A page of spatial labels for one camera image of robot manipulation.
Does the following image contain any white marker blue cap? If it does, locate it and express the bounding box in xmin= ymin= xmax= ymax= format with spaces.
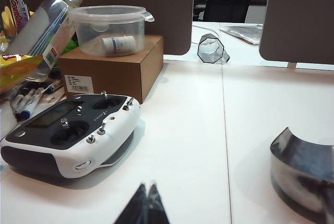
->
xmin=20 ymin=87 xmax=45 ymax=120

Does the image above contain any green plastic packet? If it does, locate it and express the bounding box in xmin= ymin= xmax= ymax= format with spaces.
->
xmin=61 ymin=38 xmax=79 ymax=54

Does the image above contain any small white labelled bottle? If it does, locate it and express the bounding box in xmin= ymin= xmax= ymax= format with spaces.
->
xmin=101 ymin=35 xmax=135 ymax=54

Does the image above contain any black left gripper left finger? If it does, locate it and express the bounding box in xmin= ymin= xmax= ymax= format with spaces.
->
xmin=114 ymin=182 xmax=148 ymax=224

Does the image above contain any round clear plastic container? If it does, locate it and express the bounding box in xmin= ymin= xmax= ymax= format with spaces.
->
xmin=68 ymin=5 xmax=156 ymax=58

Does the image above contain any brown cardboard box with label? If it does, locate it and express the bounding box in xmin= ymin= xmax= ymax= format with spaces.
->
xmin=57 ymin=34 xmax=165 ymax=104

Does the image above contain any blue pen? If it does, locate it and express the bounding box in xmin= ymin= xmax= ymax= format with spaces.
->
xmin=43 ymin=81 xmax=64 ymax=92

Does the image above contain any white cable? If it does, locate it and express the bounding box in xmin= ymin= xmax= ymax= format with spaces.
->
xmin=192 ymin=23 xmax=220 ymax=46

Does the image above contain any clear plastic water bottle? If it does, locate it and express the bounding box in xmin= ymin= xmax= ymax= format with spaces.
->
xmin=6 ymin=0 xmax=85 ymax=82

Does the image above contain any wide brown partition panel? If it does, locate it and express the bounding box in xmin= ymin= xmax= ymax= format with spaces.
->
xmin=258 ymin=0 xmax=334 ymax=66

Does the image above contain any yellow snack bag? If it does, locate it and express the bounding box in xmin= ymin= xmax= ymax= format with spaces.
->
xmin=0 ymin=53 xmax=44 ymax=95

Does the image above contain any octagonal clear glass cup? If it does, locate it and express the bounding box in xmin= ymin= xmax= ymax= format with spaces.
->
xmin=197 ymin=33 xmax=232 ymax=65

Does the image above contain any white black RC transmitter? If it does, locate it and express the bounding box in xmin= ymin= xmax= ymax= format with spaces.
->
xmin=0 ymin=91 xmax=140 ymax=180

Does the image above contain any silver foil bag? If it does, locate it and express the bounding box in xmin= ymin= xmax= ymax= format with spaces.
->
xmin=219 ymin=23 xmax=264 ymax=45

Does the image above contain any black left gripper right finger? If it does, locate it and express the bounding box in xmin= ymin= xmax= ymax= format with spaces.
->
xmin=147 ymin=179 xmax=171 ymax=224

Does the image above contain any metal ice scoop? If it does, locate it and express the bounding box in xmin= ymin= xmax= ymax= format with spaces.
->
xmin=269 ymin=127 xmax=334 ymax=224

